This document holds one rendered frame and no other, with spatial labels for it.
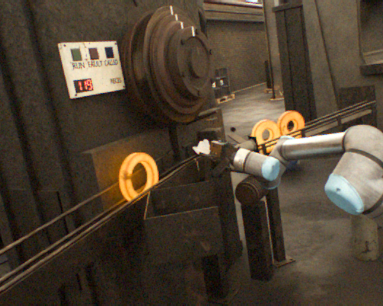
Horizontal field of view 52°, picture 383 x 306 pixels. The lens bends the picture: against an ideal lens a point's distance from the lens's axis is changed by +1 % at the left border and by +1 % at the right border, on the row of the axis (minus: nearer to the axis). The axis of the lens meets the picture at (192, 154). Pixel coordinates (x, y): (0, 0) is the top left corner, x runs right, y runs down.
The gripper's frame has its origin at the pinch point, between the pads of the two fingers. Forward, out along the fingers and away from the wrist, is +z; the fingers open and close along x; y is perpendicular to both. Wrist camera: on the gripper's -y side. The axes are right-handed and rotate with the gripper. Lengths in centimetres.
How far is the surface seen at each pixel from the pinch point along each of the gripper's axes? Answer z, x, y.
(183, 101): 2.8, 9.6, 22.6
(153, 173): 1.3, 28.5, -2.2
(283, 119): -20, -53, 8
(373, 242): -77, -58, -44
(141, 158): 3.6, 33.9, 4.8
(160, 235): -27, 64, 0
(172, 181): -3.3, 21.8, -6.7
